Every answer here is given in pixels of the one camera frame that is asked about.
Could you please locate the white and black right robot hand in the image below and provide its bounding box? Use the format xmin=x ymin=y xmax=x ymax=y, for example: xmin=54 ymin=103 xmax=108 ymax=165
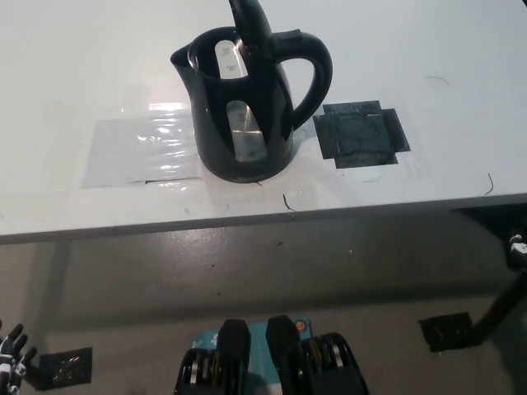
xmin=506 ymin=230 xmax=527 ymax=272

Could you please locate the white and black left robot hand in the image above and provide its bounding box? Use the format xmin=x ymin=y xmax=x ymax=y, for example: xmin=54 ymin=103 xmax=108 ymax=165
xmin=0 ymin=319 xmax=39 ymax=395

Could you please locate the black electric kettle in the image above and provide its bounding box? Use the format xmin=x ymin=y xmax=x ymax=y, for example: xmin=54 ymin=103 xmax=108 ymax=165
xmin=170 ymin=26 xmax=333 ymax=184

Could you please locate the black kettle lid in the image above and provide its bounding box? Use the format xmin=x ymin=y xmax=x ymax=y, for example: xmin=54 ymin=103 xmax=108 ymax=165
xmin=227 ymin=0 xmax=276 ymax=80

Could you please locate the black and teal robot torso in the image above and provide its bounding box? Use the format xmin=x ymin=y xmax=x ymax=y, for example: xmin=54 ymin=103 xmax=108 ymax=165
xmin=174 ymin=315 xmax=370 ymax=395

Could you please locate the black tape patch with flaps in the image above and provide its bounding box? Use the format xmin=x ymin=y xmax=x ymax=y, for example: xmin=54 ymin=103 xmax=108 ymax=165
xmin=312 ymin=99 xmax=412 ymax=170

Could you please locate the clear glossy tape patch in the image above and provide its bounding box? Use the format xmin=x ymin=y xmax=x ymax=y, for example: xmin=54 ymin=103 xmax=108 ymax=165
xmin=80 ymin=102 xmax=203 ymax=189

